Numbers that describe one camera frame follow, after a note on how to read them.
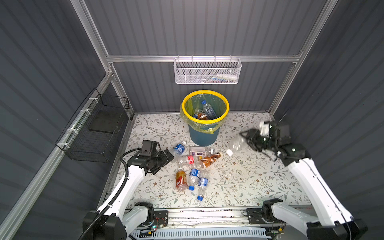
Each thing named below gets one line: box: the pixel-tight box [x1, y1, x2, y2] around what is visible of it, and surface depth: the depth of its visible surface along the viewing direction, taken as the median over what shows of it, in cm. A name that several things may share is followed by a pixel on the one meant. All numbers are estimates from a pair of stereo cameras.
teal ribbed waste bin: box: [181, 90, 230, 147], surface depth 93 cm
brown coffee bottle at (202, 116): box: [197, 112, 209, 120], surface depth 95 cm
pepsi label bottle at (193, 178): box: [188, 169, 201, 191], surface depth 84 cm
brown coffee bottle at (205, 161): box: [200, 152, 223, 169], surface depth 91 cm
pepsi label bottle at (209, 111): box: [201, 100, 218, 120], surface depth 98 cm
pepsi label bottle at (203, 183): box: [197, 177, 209, 201], surface depth 82 cm
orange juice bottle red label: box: [175, 167, 188, 192], surface depth 82 cm
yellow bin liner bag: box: [180, 89, 230, 135], surface depth 93 cm
